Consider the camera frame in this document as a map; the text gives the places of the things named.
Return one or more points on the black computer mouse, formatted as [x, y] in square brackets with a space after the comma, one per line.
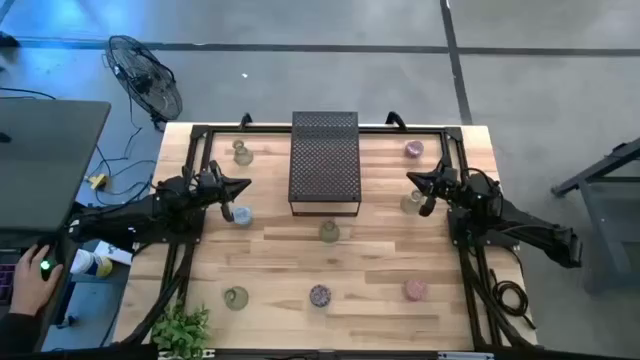
[46, 264]

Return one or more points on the black floor fan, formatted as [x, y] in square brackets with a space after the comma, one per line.
[145, 82]

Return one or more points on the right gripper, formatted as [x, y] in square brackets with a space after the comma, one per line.
[446, 185]

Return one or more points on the black keyboard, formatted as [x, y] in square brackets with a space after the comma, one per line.
[5, 280]

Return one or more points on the black perforated metal shelf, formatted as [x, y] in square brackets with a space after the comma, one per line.
[325, 160]

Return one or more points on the light blue candle tin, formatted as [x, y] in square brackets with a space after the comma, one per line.
[243, 216]

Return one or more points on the person's hand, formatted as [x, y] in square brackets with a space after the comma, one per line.
[30, 292]

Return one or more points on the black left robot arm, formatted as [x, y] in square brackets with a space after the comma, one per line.
[130, 220]

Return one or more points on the dark grey desk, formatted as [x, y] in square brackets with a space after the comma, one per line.
[45, 165]

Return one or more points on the mauve purple candle tin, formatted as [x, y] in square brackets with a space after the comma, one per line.
[414, 149]

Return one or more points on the black table clamp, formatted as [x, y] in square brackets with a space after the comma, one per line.
[245, 120]
[396, 119]

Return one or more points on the grey side table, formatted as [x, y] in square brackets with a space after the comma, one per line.
[612, 235]

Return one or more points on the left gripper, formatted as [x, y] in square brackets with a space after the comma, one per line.
[210, 187]

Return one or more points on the pink dotted candle tin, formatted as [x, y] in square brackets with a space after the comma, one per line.
[416, 290]

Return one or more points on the person's forearm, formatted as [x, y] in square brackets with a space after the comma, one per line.
[15, 332]

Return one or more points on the yellow power strip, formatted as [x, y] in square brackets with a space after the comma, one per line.
[98, 181]

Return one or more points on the purple jar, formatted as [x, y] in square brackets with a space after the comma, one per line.
[320, 295]

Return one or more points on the black aluminium rig frame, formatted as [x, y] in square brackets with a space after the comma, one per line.
[400, 131]

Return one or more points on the green leafy plant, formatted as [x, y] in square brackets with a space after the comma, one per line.
[180, 332]

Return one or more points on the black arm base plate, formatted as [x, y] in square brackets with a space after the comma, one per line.
[462, 225]
[192, 232]

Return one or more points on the white canister yellow lid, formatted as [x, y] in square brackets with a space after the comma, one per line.
[90, 262]

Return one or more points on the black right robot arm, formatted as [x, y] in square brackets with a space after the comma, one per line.
[525, 225]

